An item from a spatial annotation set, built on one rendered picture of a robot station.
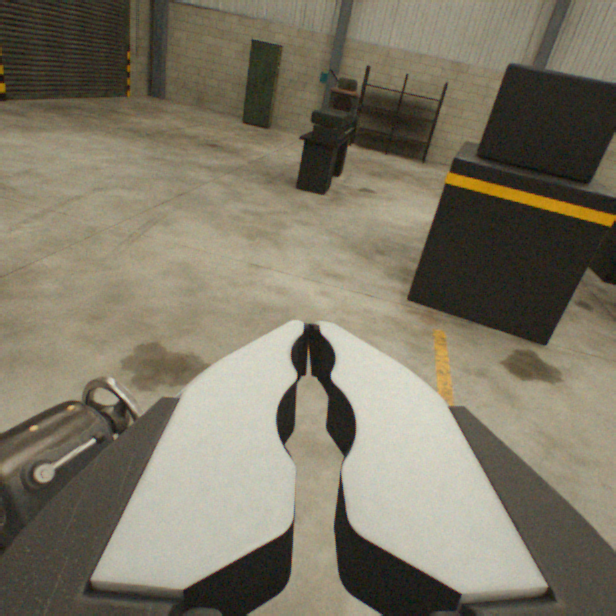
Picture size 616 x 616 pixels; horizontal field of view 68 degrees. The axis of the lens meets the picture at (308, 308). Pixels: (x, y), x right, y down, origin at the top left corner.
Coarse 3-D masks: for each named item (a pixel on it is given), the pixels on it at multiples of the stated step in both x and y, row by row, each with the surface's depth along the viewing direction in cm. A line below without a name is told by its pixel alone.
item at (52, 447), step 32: (96, 384) 72; (64, 416) 65; (96, 416) 67; (128, 416) 74; (0, 448) 58; (32, 448) 59; (64, 448) 62; (96, 448) 65; (0, 480) 55; (32, 480) 57; (64, 480) 61; (0, 512) 57; (32, 512) 58; (0, 544) 68
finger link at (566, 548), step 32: (480, 448) 9; (512, 480) 8; (544, 480) 8; (512, 512) 7; (544, 512) 7; (576, 512) 7; (544, 544) 7; (576, 544) 7; (608, 544) 7; (544, 576) 6; (576, 576) 6; (608, 576) 6; (480, 608) 6; (512, 608) 6; (544, 608) 6; (576, 608) 6; (608, 608) 6
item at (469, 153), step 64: (512, 64) 342; (512, 128) 358; (576, 128) 343; (448, 192) 355; (512, 192) 339; (576, 192) 325; (448, 256) 374; (512, 256) 356; (576, 256) 341; (512, 320) 376
